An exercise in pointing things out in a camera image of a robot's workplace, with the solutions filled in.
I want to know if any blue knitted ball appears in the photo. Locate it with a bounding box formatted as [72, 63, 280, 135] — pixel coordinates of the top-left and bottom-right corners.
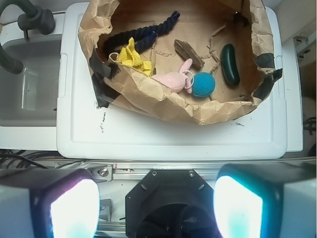
[192, 72, 215, 98]

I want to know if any pink plush toy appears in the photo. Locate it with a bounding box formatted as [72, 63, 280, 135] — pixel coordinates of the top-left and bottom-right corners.
[152, 59, 194, 94]

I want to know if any dark green cucumber toy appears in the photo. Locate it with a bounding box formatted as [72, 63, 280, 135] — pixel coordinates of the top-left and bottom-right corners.
[220, 44, 240, 86]

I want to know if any brown paper bag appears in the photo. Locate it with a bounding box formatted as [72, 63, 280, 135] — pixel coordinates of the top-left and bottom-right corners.
[78, 0, 282, 125]

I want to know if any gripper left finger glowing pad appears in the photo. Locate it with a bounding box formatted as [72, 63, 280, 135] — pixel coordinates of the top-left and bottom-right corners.
[0, 168, 100, 238]

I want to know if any yellow cloth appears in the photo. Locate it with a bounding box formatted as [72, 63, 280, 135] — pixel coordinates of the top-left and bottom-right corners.
[109, 37, 154, 76]

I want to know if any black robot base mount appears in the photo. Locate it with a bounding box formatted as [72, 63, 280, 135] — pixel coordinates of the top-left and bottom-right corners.
[125, 169, 221, 238]

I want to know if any white plastic bin lid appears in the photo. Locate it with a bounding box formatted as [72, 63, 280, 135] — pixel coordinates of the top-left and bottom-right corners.
[56, 2, 287, 162]

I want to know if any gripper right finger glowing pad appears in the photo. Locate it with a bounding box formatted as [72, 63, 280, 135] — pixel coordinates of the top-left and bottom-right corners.
[213, 163, 317, 238]

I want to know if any dark blue rope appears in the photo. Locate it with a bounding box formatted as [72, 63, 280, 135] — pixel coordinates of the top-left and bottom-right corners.
[103, 10, 180, 54]

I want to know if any brown wood chip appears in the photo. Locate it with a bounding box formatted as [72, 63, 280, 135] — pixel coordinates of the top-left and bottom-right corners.
[174, 39, 205, 69]

